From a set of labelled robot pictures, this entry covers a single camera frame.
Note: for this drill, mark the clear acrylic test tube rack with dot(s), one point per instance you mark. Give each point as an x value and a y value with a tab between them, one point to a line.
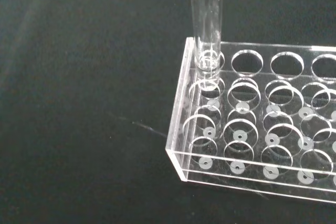
262	47

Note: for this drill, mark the black bench cloth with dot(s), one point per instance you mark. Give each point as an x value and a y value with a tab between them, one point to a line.
65	77

